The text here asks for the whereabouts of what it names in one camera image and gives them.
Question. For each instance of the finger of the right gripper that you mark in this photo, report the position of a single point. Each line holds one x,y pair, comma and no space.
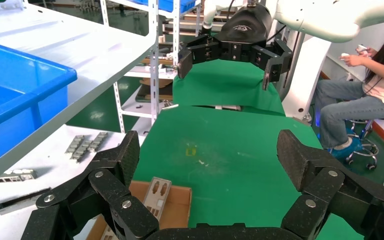
276,59
198,53

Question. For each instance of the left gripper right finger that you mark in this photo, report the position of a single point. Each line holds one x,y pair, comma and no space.
328,188

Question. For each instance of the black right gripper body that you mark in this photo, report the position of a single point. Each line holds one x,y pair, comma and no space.
245,30

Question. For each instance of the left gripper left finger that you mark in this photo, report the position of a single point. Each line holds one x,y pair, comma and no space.
106,185

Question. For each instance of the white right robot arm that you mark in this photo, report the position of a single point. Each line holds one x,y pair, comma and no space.
328,16

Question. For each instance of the cardboard box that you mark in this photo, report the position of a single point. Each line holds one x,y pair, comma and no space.
175,202

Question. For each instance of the blue plastic tray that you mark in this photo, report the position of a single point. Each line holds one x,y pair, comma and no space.
13,89

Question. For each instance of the white background shelf rack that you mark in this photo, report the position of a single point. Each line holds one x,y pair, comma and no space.
176,33

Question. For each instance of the white robot torso column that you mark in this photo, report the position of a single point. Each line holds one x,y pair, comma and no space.
306,76

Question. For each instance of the green table cloth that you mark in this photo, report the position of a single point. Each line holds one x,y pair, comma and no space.
225,82
228,149

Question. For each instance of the small ribbed metal strip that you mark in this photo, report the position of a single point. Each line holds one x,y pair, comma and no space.
84,150
74,144
98,140

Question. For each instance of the silver io shield plate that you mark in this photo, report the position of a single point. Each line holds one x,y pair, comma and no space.
159,195

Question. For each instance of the blue storage bin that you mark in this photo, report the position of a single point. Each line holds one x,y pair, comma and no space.
168,5

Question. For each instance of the white lower shelf board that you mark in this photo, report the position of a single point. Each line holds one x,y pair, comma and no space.
46,155

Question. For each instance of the white vr controller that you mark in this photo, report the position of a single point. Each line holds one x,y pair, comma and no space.
344,55
361,48

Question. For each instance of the chrome swivel stool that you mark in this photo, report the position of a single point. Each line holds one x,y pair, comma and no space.
367,130

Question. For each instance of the seated person operator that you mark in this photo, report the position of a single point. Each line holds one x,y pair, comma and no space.
344,106

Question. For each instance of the white tape scraps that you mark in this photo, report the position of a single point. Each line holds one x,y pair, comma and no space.
202,162

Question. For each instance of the slotted white shelf post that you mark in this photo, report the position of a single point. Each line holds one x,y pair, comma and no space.
154,82

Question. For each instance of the slim metal bracket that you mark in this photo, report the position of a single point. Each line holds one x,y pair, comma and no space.
14,176

